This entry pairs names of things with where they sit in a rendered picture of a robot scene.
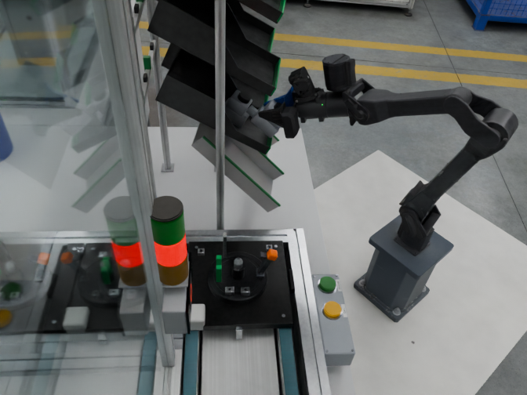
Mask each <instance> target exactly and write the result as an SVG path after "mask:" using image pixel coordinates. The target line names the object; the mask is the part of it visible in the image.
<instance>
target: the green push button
mask: <svg viewBox="0 0 527 395"><path fill-rule="evenodd" d="M319 287H320V289H321V290H322V291H324V292H332V291H333V290H334V289H335V287H336V282H335V280H334V279H333V278H331V277H322V278H321V279H320V281H319Z"/></svg>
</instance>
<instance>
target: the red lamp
mask: <svg viewBox="0 0 527 395"><path fill-rule="evenodd" d="M154 248H155V253H156V259H157V262H158V263H159V264H161V265H163V266H177V265H179V264H181V263H182V262H183V261H184V260H185V259H186V257H187V243H186V234H185V235H184V238H183V239H182V240H181V241H180V242H178V243H177V244H174V245H169V246H165V245H159V244H157V243H156V242H154Z"/></svg>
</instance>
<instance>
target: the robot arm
mask: <svg viewBox="0 0 527 395"><path fill-rule="evenodd" d="M322 64H323V71H324V77H325V87H326V89H327V90H329V91H332V92H324V89H321V88H320V87H317V88H315V87H314V85H313V82H312V80H311V77H310V75H309V74H308V72H307V69H306V68H305V67H301V68H299V69H297V70H295V71H293V72H291V75H290V76H289V83H290V84H291V85H292V87H291V89H290V90H289V91H288V92H287V93H286V94H285V95H283V96H280V97H278V98H275V99H274V100H275V101H276V102H277V103H281V104H282V105H281V106H280V107H279V108H275V109H270V110H266V111H260V112H259V113H258V115H259V117H260V118H263V119H265V120H268V121H270V122H273V123H275V124H276V125H279V126H281V127H282V128H283V129H284V133H285V138H286V139H294V137H295V136H296V135H297V133H298V132H299V129H300V125H299V120H298V117H299V118H300V121H301V123H305V122H306V120H307V119H316V118H318V120H319V122H322V121H324V119H325V118H340V117H349V118H350V121H349V122H350V125H351V126H352V125H354V123H355V122H356V121H357V122H358V124H360V125H371V124H375V123H378V122H381V121H384V120H386V119H388V118H393V117H400V116H415V115H429V114H449V115H451V116H452V117H453V118H455V119H456V121H457V123H458V124H459V126H460V127H461V129H462V130H463V131H464V132H465V133H466V134H467V135H468V136H469V137H470V139H469V140H468V141H467V143H466V146H465V147H464V148H463V149H462V150H461V151H460V152H459V153H458V154H457V155H456V156H455V157H454V158H453V159H452V160H451V161H450V162H449V163H447V165H446V166H445V167H444V168H443V169H442V170H441V171H440V172H439V173H438V174H437V175H436V177H434V178H433V179H432V180H431V181H430V182H429V183H426V184H423V182H422V181H421V180H420V181H419V182H418V183H417V185H415V186H414V188H412V189H411V190H410V191H409V192H408V193H407V195H406V196H405V197H404V198H403V199H402V201H401V202H400V203H399V204H400V205H401V207H400V209H399V210H398V211H399V213H400V216H401V218H402V221H401V224H400V227H399V228H398V232H397V234H398V236H396V237H395V238H394V241H395V242H396V243H398V244H399V245H401V246H402V247H403V248H404V249H405V250H407V251H408V252H410V253H411V254H412V255H414V256H417V255H418V254H419V253H421V252H422V251H423V250H424V249H425V248H426V247H427V246H428V245H429V244H430V243H431V241H430V239H431V236H432V234H433V232H434V228H433V226H434V225H435V223H436V222H437V221H438V219H439V217H440V216H441V213H440V212H439V210H438V207H437V205H436V203H437V201H438V199H440V197H441V196H442V195H443V194H444V193H445V192H446V191H447V190H448V189H450V188H451V187H452V186H453V185H454V184H455V183H457V182H458V180H459V179H460V178H461V177H462V176H463V175H465V174H466V173H467V172H468V171H469V170H470V169H471V168H472V167H473V166H474V165H475V164H476V163H478V162H479V161H480V160H483V159H485V158H489V157H490V156H492V155H493V154H495V153H496V152H498V151H499V150H502V149H503V148H504V147H505V146H506V144H507V143H508V141H509V140H510V138H511V137H512V136H513V134H514V132H515V131H516V129H517V128H518V118H517V116H516V114H515V113H514V112H513V111H510V110H508V109H506V108H503V107H501V106H500V105H499V104H498V103H496V102H495V101H493V100H491V99H488V98H485V97H484V96H479V95H477V94H475V93H474V92H472V91H471V90H470V89H469V88H467V87H464V86H460V87H456V88H454V89H439V90H430V91H421V92H404V93H394V92H391V91H389V90H386V89H375V88H373V87H372V86H371V85H370V84H369V83H368V82H367V81H365V80H364V79H363V78H360V79H359V80H357V81H356V76H355V59H351V58H350V57H349V56H348V55H345V54H343V53H341V54H334V55H331V56H327V57H325V58H324V59H323V60H322ZM360 92H363V95H362V96H360V97H359V98H358V99H357V100H356V98H355V96H356V95H358V94H359V93H360ZM475 113H476V114H480V115H481V116H482V117H483V118H484V119H483V120H482V121H481V120H480V119H478V117H477V116H476V114H475Z"/></svg>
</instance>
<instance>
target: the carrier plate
mask: <svg viewBox="0 0 527 395"><path fill-rule="evenodd" d="M266 245H272V248H273V249H274V250H277V253H278V258H277V259H276V260H275V261H272V262H271V264H270V265H269V267H268V268H267V287H266V289H265V291H264V292H263V294H262V296H261V297H259V298H258V299H257V300H255V301H254V302H252V303H248V304H245V305H239V306H237V305H230V304H227V303H224V302H221V301H220V300H218V299H217V298H216V297H215V296H214V295H213V294H212V293H211V291H210V289H209V284H208V272H209V268H210V266H211V265H212V263H213V262H214V261H215V260H216V256H217V255H223V249H224V242H223V241H189V244H188V253H189V252H191V259H192V270H193V284H192V304H205V325H204V326H203V330H191V331H205V330H231V329H236V327H237V326H242V329H258V328H292V327H293V315H292V308H291V302H290V295H289V284H288V278H287V271H286V264H285V253H284V246H283V241H227V253H229V252H245V253H249V254H251V255H254V256H255V257H256V258H258V259H259V260H260V261H261V262H263V261H264V260H265V259H262V258H260V252H266ZM198 248H204V249H205V255H198ZM266 253H267V252H266Z"/></svg>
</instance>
